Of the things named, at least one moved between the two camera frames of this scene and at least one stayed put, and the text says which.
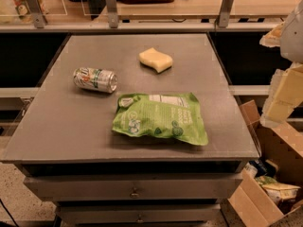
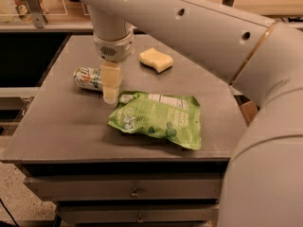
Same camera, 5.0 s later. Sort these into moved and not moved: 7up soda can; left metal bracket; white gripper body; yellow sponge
Moved: white gripper body
Not moved: left metal bracket; yellow sponge; 7up soda can
